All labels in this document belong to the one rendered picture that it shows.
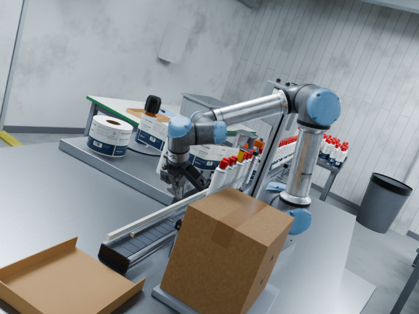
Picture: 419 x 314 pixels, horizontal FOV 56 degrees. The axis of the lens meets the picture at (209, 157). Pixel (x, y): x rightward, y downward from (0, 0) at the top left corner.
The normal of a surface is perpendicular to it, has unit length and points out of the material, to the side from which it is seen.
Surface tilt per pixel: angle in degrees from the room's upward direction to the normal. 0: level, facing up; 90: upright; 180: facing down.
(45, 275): 0
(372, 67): 90
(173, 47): 90
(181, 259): 90
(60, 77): 90
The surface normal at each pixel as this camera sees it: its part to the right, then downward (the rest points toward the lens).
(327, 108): 0.24, 0.20
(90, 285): 0.32, -0.91
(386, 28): -0.55, 0.04
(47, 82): 0.77, 0.41
